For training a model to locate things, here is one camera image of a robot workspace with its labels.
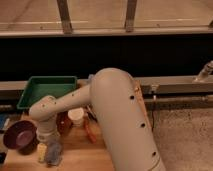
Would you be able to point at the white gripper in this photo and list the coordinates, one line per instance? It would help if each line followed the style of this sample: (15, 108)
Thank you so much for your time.
(45, 138)

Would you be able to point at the grey blue towel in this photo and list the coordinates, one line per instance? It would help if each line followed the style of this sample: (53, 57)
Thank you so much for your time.
(53, 153)

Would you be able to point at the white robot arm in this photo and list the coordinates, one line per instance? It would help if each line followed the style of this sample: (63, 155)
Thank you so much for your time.
(121, 116)

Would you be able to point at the purple bowl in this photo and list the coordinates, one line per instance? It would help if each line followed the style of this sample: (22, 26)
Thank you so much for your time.
(19, 135)

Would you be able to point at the orange bowl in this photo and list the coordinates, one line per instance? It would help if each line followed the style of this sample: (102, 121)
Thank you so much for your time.
(63, 123)

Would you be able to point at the white cup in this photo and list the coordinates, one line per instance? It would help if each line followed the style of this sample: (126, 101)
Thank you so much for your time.
(76, 116)

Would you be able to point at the green plastic tray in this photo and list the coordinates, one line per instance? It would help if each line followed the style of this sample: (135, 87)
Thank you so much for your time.
(38, 87)

